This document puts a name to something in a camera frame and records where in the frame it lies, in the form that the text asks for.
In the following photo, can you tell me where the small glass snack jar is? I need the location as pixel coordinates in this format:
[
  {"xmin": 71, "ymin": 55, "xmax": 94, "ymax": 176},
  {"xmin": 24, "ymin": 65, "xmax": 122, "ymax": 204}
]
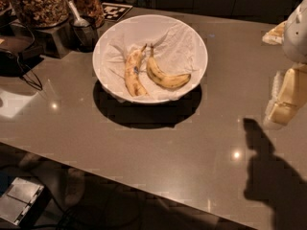
[{"xmin": 74, "ymin": 0, "xmax": 105, "ymax": 28}]

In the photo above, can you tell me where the black device with cable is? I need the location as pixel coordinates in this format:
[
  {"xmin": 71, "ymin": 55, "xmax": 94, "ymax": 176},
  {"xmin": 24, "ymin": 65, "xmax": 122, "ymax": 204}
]
[{"xmin": 0, "ymin": 22, "xmax": 44, "ymax": 92}]

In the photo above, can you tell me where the grey box on floor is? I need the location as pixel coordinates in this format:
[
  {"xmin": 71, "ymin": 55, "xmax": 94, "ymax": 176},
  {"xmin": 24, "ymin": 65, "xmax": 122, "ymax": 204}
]
[{"xmin": 0, "ymin": 177, "xmax": 46, "ymax": 227}]

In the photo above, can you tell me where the large glass nut jar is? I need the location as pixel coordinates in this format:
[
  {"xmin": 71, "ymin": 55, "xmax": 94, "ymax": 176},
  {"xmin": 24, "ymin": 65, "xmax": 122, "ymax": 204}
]
[{"xmin": 10, "ymin": 0, "xmax": 69, "ymax": 29}]

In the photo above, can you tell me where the white plastic spoon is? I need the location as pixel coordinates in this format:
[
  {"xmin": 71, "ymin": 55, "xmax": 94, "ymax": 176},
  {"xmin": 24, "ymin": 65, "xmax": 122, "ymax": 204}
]
[{"xmin": 66, "ymin": 0, "xmax": 89, "ymax": 27}]

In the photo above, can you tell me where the metal block stand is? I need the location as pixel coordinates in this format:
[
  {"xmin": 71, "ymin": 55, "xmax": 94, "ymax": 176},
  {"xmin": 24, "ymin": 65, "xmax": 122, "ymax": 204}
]
[{"xmin": 34, "ymin": 21, "xmax": 75, "ymax": 58}]

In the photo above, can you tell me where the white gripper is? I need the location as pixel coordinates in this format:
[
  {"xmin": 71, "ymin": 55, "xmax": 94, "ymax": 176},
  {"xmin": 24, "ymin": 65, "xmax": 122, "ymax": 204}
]
[{"xmin": 262, "ymin": 0, "xmax": 307, "ymax": 129}]

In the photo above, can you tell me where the black white fiducial marker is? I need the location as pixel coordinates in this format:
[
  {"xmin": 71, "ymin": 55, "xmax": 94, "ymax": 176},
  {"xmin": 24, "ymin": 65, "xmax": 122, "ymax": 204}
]
[{"xmin": 103, "ymin": 2, "xmax": 132, "ymax": 21}]

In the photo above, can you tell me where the white bowl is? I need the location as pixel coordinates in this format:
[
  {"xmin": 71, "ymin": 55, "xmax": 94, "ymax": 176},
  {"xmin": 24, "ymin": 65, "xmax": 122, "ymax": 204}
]
[{"xmin": 92, "ymin": 14, "xmax": 208, "ymax": 104}]

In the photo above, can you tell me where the white paper towel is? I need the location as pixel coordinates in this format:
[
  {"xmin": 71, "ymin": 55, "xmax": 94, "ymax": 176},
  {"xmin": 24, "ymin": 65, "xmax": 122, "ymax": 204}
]
[{"xmin": 95, "ymin": 23, "xmax": 202, "ymax": 104}]

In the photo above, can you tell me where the black cup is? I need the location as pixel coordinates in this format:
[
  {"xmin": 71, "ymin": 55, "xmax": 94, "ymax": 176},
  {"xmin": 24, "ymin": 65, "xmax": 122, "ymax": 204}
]
[{"xmin": 69, "ymin": 15, "xmax": 98, "ymax": 52}]

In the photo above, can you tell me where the yellow banana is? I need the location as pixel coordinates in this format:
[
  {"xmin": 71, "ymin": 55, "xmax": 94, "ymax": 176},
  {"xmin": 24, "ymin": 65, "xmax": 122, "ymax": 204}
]
[
  {"xmin": 124, "ymin": 45, "xmax": 148, "ymax": 97},
  {"xmin": 146, "ymin": 46, "xmax": 191, "ymax": 89}
]

